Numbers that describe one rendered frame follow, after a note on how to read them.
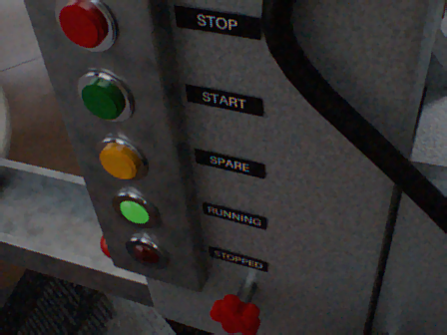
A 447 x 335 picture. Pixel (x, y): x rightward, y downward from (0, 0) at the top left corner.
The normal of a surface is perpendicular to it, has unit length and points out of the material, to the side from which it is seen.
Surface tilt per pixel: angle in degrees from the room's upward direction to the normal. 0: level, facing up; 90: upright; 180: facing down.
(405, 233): 90
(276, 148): 90
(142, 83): 90
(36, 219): 2
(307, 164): 90
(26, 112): 0
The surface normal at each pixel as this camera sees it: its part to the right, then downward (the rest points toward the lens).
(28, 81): -0.07, -0.69
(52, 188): -0.37, 0.69
